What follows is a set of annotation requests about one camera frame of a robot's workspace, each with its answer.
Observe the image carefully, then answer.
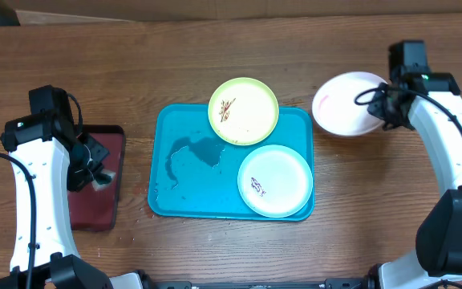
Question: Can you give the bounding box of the green scouring sponge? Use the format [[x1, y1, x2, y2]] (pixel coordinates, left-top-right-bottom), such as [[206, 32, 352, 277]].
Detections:
[[92, 169, 116, 191]]

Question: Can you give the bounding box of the white plate with red stain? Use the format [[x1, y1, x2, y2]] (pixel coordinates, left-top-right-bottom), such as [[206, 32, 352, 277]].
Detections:
[[312, 71, 386, 136]]

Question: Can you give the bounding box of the light blue rimmed plate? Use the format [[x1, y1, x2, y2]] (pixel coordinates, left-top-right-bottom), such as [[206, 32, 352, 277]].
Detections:
[[237, 144, 314, 218]]

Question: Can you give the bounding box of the yellow-green rimmed plate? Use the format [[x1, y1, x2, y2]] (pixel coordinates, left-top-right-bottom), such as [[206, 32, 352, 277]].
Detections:
[[208, 77, 279, 146]]

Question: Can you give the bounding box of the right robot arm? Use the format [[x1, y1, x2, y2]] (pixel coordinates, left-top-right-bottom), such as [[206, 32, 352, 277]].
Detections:
[[359, 40, 462, 288]]

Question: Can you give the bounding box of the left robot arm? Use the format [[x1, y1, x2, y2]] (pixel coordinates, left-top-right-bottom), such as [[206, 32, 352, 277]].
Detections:
[[0, 85, 154, 289]]

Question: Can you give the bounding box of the black tray with red liner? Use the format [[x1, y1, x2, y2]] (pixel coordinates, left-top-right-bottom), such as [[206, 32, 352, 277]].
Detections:
[[67, 124, 126, 231]]

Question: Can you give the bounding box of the teal plastic tray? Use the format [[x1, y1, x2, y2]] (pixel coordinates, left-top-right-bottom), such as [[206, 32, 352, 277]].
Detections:
[[147, 103, 316, 222]]

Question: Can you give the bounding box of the cardboard panel at back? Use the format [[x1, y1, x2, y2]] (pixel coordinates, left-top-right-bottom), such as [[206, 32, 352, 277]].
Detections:
[[0, 0, 462, 21]]

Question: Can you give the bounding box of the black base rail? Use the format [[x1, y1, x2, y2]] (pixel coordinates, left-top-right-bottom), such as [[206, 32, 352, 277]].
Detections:
[[148, 277, 379, 289]]

